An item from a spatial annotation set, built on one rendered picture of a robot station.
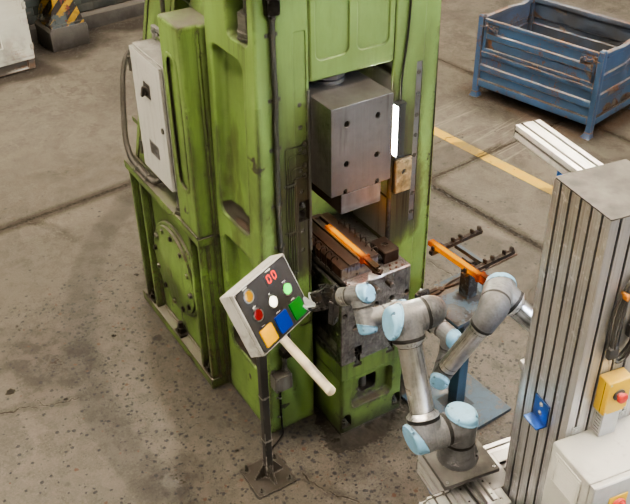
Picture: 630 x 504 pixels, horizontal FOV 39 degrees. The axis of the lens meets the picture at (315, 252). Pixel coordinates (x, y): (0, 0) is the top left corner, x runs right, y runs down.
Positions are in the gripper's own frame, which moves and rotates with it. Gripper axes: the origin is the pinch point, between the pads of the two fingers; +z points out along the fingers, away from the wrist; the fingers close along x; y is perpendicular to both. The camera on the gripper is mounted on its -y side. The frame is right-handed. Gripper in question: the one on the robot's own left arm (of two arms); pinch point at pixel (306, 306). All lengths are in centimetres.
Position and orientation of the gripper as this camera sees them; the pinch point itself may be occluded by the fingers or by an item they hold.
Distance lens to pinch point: 360.6
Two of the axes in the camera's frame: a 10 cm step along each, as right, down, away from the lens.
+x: -5.5, 4.9, -6.8
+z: -7.2, 1.4, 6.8
